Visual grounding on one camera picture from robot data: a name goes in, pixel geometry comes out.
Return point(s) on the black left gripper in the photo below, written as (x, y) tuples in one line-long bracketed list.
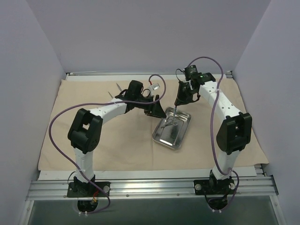
[(151, 108)]

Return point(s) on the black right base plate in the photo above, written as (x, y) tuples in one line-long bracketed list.
[(207, 187)]

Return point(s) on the aluminium front rail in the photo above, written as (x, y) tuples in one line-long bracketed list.
[(150, 189)]

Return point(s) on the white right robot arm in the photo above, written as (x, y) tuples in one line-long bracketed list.
[(230, 128)]

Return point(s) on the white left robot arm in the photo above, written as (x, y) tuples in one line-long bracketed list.
[(85, 130)]

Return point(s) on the steel surgical forceps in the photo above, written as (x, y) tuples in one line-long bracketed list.
[(174, 114)]

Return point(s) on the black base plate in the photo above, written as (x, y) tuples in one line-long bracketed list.
[(207, 187), (81, 190)]

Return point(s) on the stainless steel instrument tray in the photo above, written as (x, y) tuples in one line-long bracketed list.
[(172, 136)]

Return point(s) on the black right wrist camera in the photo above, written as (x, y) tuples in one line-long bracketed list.
[(190, 72)]

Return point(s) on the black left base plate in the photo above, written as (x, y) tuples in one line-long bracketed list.
[(81, 190)]

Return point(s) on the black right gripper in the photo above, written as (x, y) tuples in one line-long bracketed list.
[(183, 94)]

